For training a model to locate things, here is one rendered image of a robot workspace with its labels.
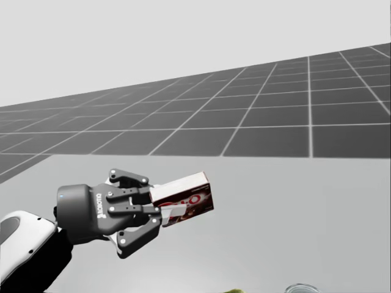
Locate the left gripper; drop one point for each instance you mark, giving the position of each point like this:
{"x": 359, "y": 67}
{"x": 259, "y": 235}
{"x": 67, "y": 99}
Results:
{"x": 81, "y": 213}

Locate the red and white carton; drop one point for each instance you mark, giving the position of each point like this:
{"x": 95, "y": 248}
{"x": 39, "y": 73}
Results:
{"x": 186, "y": 198}

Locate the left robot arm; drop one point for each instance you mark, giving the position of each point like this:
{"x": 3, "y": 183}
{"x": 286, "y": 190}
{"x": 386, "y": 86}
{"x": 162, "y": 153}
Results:
{"x": 21, "y": 244}

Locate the green ball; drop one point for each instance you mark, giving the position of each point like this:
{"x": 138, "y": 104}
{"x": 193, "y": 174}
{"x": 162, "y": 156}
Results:
{"x": 234, "y": 291}

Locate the round can with silver lid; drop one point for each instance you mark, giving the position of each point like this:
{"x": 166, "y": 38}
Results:
{"x": 301, "y": 289}

